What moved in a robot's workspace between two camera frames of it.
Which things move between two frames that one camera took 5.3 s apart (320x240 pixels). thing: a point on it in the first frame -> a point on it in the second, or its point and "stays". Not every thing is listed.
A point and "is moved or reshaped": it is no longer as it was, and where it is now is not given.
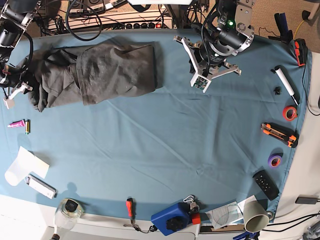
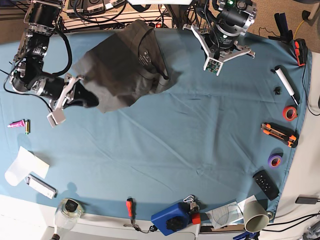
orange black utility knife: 289,138 stays
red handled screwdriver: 131,209 stays
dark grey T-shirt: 91,74 is moved or reshaped
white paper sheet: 25,164 stays
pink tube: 21,123 stays
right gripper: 13,79 -> 67,95
